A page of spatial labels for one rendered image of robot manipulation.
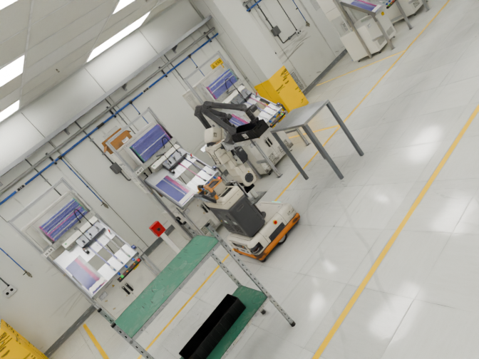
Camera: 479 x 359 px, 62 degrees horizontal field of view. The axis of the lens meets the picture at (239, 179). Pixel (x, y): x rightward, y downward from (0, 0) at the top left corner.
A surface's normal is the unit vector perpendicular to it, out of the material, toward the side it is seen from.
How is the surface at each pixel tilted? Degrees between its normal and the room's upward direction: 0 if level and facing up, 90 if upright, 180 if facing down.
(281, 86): 90
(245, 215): 90
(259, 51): 90
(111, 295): 90
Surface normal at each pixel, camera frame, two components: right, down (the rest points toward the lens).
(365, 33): -0.63, 0.66
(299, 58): 0.50, -0.06
